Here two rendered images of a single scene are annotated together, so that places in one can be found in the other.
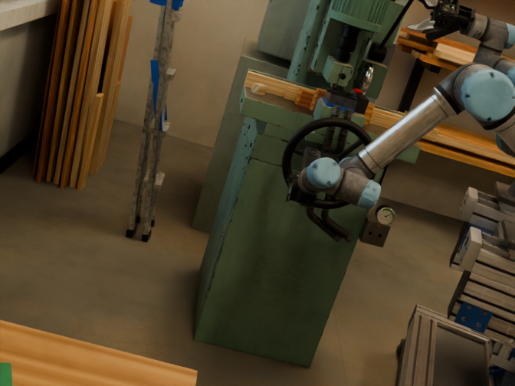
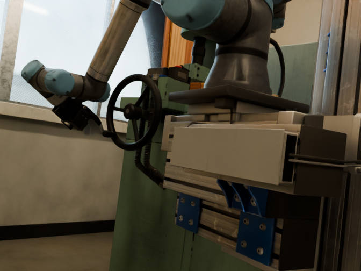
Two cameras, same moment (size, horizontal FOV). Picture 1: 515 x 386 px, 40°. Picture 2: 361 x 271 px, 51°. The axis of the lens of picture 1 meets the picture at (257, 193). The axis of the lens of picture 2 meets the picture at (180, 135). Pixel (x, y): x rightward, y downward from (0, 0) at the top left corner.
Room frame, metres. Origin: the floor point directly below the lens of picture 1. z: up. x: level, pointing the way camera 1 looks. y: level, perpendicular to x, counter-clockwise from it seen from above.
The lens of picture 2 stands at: (1.30, -1.37, 0.69)
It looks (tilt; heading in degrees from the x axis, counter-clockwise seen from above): 2 degrees up; 49
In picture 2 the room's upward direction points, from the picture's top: 7 degrees clockwise
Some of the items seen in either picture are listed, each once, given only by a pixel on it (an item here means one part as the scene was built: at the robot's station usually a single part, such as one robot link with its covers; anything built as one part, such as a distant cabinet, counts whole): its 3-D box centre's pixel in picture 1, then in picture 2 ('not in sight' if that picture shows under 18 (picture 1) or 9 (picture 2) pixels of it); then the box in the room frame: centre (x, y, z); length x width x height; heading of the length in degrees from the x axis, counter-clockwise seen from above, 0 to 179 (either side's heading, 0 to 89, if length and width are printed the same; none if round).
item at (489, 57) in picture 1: (487, 65); (274, 9); (2.36, -0.58, 1.21); 0.11 x 0.08 x 0.11; 33
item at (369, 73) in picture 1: (364, 79); not in sight; (2.58, -0.24, 1.02); 0.12 x 0.03 x 0.12; 8
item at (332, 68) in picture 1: (336, 73); (198, 76); (2.45, -0.13, 1.03); 0.14 x 0.07 x 0.09; 8
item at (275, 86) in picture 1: (329, 102); not in sight; (2.46, -0.14, 0.92); 0.60 x 0.02 x 0.05; 98
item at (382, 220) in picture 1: (383, 217); not in sight; (2.26, -0.42, 0.65); 0.06 x 0.04 x 0.08; 98
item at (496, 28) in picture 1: (496, 34); not in sight; (2.37, -0.57, 1.31); 0.11 x 0.08 x 0.09; 98
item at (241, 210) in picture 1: (275, 236); (193, 226); (2.55, -0.12, 0.35); 0.58 x 0.45 x 0.71; 8
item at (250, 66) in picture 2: not in sight; (238, 76); (1.94, -0.81, 0.87); 0.15 x 0.15 x 0.10
